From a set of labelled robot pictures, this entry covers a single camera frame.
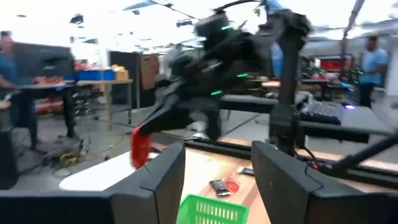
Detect cardboard box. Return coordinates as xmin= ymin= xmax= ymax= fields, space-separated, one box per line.
xmin=111 ymin=64 xmax=130 ymax=81

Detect grey desk with keyboard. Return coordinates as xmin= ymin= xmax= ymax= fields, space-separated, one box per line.
xmin=297 ymin=105 xmax=397 ymax=144

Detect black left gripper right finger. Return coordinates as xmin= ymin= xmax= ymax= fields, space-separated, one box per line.
xmin=251 ymin=140 xmax=398 ymax=224

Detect black diagonal frame strut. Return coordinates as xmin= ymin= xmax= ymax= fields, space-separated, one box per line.
xmin=319 ymin=132 xmax=398 ymax=177

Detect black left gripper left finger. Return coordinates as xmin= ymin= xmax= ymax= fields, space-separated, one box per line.
xmin=0 ymin=142 xmax=187 ymax=224

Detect green plastic basket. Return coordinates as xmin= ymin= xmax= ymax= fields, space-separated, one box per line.
xmin=175 ymin=194 xmax=250 ymax=224

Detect grey desk top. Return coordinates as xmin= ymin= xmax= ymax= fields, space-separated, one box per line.
xmin=219 ymin=93 xmax=308 ymax=115

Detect person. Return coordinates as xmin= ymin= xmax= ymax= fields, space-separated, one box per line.
xmin=359 ymin=35 xmax=389 ymax=108
xmin=0 ymin=30 xmax=40 ymax=152

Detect red KitKat mini bar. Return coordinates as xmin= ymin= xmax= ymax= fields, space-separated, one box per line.
xmin=129 ymin=125 xmax=152 ymax=170

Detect clear red candy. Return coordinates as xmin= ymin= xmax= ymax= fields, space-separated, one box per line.
xmin=223 ymin=175 xmax=243 ymax=194

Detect wooden background table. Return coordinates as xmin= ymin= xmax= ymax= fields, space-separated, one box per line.
xmin=76 ymin=78 xmax=134 ymax=129

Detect black background desk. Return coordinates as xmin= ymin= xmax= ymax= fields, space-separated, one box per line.
xmin=17 ymin=81 xmax=78 ymax=139

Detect black mat with striped edge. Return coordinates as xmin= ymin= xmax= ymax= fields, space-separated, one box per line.
xmin=148 ymin=140 xmax=170 ymax=154

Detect white plastic bin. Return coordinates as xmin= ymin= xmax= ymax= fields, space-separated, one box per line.
xmin=58 ymin=151 xmax=161 ymax=192

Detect black backlit keyboard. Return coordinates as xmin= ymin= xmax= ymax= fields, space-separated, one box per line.
xmin=298 ymin=100 xmax=345 ymax=126

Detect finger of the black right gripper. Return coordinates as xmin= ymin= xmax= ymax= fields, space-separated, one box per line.
xmin=139 ymin=107 xmax=200 ymax=137
xmin=146 ymin=82 xmax=187 ymax=121

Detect tangled floor cables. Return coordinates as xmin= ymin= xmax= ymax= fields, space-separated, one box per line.
xmin=40 ymin=136 xmax=91 ymax=171

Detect large black monitor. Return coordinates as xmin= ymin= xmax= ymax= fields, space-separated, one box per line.
xmin=14 ymin=42 xmax=76 ymax=78

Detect dark chocolate mini bar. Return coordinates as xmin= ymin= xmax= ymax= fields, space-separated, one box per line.
xmin=236 ymin=166 xmax=256 ymax=177
xmin=209 ymin=178 xmax=233 ymax=198

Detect black partition panel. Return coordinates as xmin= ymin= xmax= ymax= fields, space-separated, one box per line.
xmin=108 ymin=51 xmax=141 ymax=108

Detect blue storage bin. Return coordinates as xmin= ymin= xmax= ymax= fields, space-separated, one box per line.
xmin=63 ymin=68 xmax=116 ymax=82

